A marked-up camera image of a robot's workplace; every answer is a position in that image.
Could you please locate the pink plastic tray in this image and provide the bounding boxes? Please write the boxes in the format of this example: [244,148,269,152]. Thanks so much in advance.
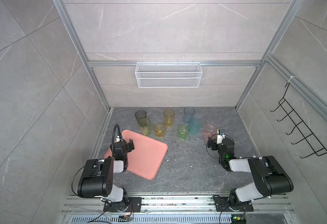
[121,130,168,180]

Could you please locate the light green tall glass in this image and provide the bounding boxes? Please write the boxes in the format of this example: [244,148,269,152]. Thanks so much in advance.
[139,118,151,137]

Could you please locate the dark grey tall glass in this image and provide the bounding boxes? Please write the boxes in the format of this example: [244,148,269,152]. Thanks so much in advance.
[135,110,147,127]

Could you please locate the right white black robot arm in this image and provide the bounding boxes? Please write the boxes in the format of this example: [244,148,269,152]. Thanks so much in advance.
[206,133,294,211]

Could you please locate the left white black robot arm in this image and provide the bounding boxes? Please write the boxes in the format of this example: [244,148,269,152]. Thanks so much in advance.
[71,124,135,207]

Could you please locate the pink short glass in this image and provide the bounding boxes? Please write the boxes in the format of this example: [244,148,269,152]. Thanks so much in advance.
[203,125,217,141]

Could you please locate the teal dimpled cup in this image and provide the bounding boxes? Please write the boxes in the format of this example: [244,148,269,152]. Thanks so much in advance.
[189,118,202,135]

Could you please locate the short green glass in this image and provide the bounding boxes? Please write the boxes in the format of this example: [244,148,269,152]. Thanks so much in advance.
[177,124,190,140]

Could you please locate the short yellow glass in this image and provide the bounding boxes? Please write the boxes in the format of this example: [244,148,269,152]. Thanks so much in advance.
[154,123,166,138]

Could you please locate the tall blue glass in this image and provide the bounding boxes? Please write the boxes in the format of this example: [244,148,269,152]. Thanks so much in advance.
[183,106,195,124]

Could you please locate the tall yellow glass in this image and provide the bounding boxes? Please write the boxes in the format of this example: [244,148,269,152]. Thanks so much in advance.
[163,108,175,127]

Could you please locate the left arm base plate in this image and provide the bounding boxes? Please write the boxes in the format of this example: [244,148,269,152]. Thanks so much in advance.
[103,197,143,212]

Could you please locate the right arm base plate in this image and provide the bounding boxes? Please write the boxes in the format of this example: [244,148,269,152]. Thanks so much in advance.
[213,195,254,212]

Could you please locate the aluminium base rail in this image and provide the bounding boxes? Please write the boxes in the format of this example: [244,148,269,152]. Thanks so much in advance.
[59,193,295,215]

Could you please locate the white wire mesh basket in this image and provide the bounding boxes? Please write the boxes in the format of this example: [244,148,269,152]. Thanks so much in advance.
[135,62,203,88]

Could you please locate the black wire hook rack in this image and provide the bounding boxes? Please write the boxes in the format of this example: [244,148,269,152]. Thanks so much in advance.
[270,83,327,159]

